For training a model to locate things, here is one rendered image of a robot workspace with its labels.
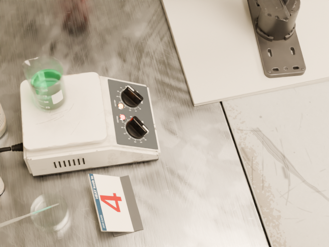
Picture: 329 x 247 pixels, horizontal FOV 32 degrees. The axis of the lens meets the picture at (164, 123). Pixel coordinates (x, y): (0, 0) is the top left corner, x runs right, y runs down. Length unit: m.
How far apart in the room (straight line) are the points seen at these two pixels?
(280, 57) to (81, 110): 0.36
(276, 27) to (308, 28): 0.09
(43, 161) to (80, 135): 0.07
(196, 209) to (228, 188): 0.06
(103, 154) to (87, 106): 0.07
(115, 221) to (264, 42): 0.41
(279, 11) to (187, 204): 0.34
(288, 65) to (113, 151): 0.34
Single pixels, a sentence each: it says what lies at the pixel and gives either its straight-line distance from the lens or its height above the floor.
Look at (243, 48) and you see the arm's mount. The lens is 1.01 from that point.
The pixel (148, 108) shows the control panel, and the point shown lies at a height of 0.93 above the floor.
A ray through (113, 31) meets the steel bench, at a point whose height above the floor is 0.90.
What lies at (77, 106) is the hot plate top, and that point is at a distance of 0.84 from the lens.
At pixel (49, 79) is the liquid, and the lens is 0.82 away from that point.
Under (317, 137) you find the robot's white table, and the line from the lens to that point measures 0.95.
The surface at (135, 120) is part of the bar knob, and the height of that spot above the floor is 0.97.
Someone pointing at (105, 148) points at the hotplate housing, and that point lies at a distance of 0.83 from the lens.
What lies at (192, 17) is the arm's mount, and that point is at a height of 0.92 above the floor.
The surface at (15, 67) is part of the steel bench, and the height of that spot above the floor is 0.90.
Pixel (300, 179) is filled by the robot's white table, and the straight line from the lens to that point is 0.91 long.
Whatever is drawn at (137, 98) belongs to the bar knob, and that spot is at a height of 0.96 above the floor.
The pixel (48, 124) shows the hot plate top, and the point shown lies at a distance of 0.83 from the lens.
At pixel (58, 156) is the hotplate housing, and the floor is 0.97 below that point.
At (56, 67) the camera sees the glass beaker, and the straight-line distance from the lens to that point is 0.82.
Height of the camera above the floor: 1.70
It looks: 60 degrees down
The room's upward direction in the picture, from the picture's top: 4 degrees clockwise
